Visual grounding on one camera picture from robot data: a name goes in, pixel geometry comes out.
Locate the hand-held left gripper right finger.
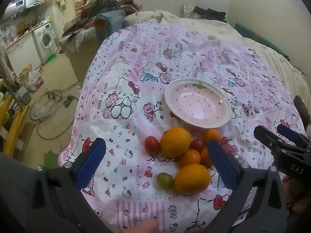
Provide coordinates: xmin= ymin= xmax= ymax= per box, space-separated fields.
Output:
xmin=207 ymin=139 xmax=288 ymax=233

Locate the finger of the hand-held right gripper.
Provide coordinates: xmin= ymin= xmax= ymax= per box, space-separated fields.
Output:
xmin=254 ymin=125 xmax=291 ymax=157
xmin=277 ymin=124 xmax=311 ymax=148

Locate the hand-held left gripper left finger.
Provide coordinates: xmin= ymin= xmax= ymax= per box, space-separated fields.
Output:
xmin=34 ymin=138 xmax=114 ymax=233

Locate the small tangerine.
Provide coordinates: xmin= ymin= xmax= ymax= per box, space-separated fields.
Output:
xmin=200 ymin=148 xmax=214 ymax=167
xmin=204 ymin=128 xmax=222 ymax=145
xmin=179 ymin=149 xmax=202 ymax=168

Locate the dark red cherry tomato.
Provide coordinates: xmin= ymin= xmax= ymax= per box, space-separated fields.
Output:
xmin=189 ymin=139 xmax=205 ymax=154

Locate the large orange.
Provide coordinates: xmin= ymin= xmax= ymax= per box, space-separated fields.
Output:
xmin=174 ymin=164 xmax=211 ymax=196
xmin=160 ymin=127 xmax=191 ymax=158

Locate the green cherry tomato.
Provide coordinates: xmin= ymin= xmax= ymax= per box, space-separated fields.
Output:
xmin=157 ymin=172 xmax=175 ymax=189

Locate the pink strawberry-print plate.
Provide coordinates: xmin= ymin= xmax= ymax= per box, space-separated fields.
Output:
xmin=164 ymin=78 xmax=232 ymax=128

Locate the person's right hand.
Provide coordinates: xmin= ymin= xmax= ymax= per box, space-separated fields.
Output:
xmin=282 ymin=177 xmax=311 ymax=221

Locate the dark speckled cloth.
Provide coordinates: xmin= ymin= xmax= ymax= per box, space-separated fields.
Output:
xmin=294 ymin=95 xmax=311 ymax=128

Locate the yellow wooden chair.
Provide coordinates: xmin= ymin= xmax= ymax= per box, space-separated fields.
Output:
xmin=0 ymin=95 xmax=31 ymax=151

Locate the pink cartoon printed blanket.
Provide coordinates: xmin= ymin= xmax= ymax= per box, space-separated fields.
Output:
xmin=57 ymin=21 xmax=309 ymax=233

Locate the teal mat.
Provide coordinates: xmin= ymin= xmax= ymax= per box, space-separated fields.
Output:
xmin=234 ymin=22 xmax=289 ymax=61

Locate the white plastic bag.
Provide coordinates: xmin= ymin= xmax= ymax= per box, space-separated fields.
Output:
xmin=28 ymin=68 xmax=45 ymax=91

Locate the white kitchen cabinet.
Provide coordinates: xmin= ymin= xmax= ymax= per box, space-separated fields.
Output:
xmin=6 ymin=33 xmax=40 ymax=76

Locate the white washing machine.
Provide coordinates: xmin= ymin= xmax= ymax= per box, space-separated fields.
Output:
xmin=31 ymin=22 xmax=59 ymax=65

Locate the patterned pillow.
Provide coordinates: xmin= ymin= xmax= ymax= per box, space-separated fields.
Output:
xmin=183 ymin=3 xmax=202 ymax=18

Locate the blue cloth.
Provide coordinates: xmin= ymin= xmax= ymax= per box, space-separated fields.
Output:
xmin=95 ymin=10 xmax=126 ymax=37

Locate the pile of dark clothes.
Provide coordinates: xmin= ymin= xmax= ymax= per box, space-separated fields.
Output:
xmin=62 ymin=0 xmax=136 ymax=38

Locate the floor hose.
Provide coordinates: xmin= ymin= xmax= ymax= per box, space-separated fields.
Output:
xmin=29 ymin=89 xmax=80 ymax=141

